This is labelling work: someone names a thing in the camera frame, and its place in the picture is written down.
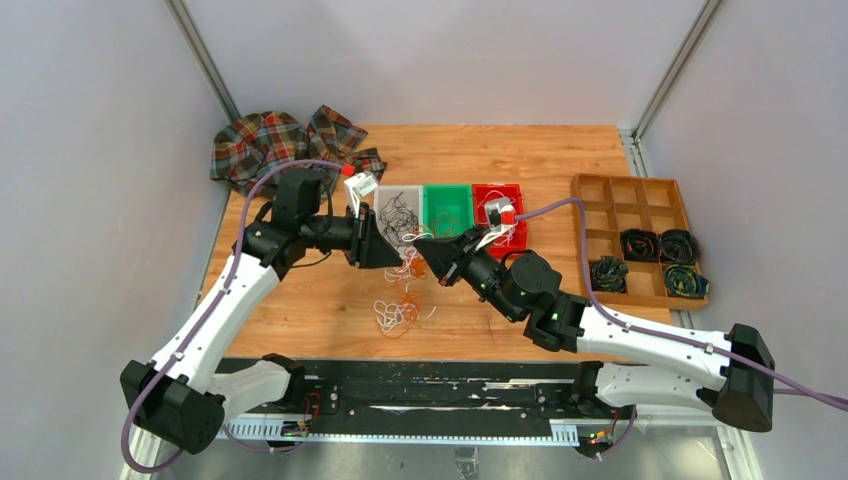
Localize black coiled strap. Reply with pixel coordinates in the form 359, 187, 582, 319
619, 228, 661, 264
659, 228, 702, 265

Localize red plastic bin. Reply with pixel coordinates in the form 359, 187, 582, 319
471, 183, 528, 260

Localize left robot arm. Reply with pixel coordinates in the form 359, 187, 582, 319
120, 160, 402, 454

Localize black cable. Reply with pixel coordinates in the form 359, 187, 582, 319
377, 192, 422, 248

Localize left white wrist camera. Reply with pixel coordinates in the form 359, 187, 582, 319
343, 171, 379, 219

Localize orange cable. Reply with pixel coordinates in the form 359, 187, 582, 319
429, 211, 468, 241

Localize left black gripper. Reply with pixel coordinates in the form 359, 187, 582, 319
302, 202, 404, 269

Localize green plastic bin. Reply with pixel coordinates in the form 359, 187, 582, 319
423, 184, 474, 238

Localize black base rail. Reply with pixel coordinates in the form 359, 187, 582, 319
247, 359, 632, 442

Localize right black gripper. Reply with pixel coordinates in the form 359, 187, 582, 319
412, 225, 520, 322

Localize orange white black cables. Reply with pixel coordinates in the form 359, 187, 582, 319
372, 254, 439, 340

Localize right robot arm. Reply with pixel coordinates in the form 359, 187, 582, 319
413, 227, 775, 433

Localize dark patterned coiled strap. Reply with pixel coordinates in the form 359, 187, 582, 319
588, 255, 629, 294

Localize wooden compartment tray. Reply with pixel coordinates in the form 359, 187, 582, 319
572, 174, 711, 311

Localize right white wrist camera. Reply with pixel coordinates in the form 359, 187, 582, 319
476, 197, 517, 250

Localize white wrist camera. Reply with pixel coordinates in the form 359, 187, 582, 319
476, 197, 517, 250
343, 171, 379, 219

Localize white plastic bin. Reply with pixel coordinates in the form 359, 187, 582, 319
374, 185, 423, 260

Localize plaid cloth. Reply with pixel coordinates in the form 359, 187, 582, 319
210, 105, 388, 196

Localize green patterned coiled strap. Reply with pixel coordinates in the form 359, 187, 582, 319
663, 263, 711, 298

